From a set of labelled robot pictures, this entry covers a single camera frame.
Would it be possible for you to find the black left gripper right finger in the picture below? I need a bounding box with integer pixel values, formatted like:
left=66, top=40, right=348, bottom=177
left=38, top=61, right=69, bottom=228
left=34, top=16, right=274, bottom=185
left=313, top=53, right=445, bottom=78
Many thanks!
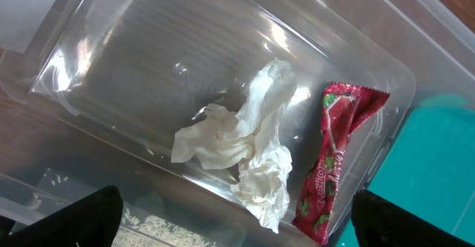
left=351, top=190, right=474, bottom=247

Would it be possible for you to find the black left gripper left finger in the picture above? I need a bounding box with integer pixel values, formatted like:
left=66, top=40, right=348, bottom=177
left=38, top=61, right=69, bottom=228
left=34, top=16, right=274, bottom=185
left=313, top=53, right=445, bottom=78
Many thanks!
left=1, top=185, right=123, bottom=247

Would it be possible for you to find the red snack wrapper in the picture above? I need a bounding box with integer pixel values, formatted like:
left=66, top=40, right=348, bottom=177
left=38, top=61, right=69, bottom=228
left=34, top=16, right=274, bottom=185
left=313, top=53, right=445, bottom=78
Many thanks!
left=292, top=82, right=390, bottom=245

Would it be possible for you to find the white napkin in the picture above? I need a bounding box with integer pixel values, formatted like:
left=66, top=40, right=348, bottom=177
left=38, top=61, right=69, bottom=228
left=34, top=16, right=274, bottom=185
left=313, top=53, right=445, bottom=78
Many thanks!
left=171, top=59, right=297, bottom=233

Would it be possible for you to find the clear plastic waste bin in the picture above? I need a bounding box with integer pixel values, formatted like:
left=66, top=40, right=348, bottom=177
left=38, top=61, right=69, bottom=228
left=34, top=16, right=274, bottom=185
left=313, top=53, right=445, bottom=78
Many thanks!
left=1, top=0, right=474, bottom=246

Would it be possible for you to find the pile of white rice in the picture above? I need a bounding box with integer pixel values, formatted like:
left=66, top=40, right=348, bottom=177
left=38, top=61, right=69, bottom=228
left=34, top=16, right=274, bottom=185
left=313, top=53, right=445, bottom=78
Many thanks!
left=25, top=172, right=220, bottom=247

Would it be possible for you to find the teal plastic tray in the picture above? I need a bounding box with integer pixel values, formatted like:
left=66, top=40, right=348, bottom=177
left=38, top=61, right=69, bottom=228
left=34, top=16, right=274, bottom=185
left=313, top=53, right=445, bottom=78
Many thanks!
left=333, top=93, right=475, bottom=247

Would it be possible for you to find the black plastic tray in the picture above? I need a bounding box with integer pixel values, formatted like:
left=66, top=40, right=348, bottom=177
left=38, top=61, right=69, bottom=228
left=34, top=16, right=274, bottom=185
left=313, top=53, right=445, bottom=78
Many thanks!
left=1, top=168, right=249, bottom=246

